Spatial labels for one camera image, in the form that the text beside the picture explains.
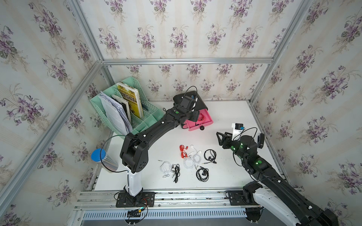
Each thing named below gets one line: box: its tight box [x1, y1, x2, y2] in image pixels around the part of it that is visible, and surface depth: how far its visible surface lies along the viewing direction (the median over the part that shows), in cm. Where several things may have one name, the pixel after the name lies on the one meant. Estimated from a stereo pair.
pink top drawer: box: [182, 108, 214, 131], surface depth 93 cm
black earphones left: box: [173, 163, 181, 184], surface depth 84 cm
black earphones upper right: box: [202, 148, 217, 165], surface depth 90 cm
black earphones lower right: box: [196, 166, 210, 183], surface depth 83 cm
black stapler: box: [257, 133, 265, 149], surface depth 95 cm
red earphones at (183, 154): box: [179, 144, 189, 159], surface depth 92 cm
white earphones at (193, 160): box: [183, 145, 202, 170], surface depth 89 cm
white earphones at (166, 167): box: [157, 159, 174, 178], surface depth 86 cm
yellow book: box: [115, 82, 144, 120], surface depth 96 cm
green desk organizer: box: [89, 76, 166, 140], surface depth 95 cm
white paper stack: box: [98, 90, 133, 135], surface depth 85 cm
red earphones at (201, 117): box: [197, 113, 206, 122], surface depth 95 cm
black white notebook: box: [111, 94, 132, 126], surface depth 95 cm
